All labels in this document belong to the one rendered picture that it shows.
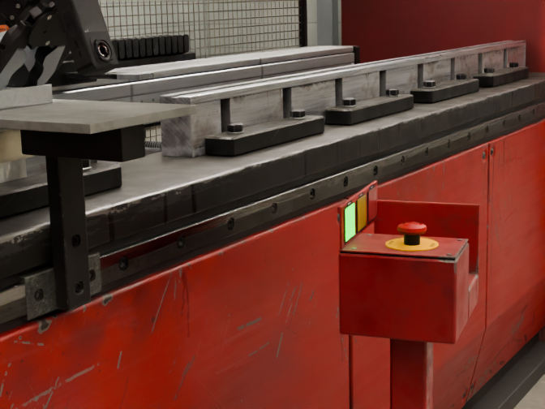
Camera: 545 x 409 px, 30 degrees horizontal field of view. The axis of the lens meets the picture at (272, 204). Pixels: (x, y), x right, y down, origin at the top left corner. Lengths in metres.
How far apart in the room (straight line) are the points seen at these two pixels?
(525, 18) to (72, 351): 2.17
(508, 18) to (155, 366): 2.04
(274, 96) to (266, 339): 0.44
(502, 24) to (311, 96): 1.34
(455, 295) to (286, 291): 0.36
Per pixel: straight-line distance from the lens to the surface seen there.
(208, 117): 1.61
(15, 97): 1.19
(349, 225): 1.39
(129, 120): 1.05
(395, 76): 2.23
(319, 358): 1.75
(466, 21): 3.19
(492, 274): 2.56
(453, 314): 1.36
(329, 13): 8.86
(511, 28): 3.14
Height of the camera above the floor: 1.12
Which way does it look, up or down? 12 degrees down
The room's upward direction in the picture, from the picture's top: 1 degrees counter-clockwise
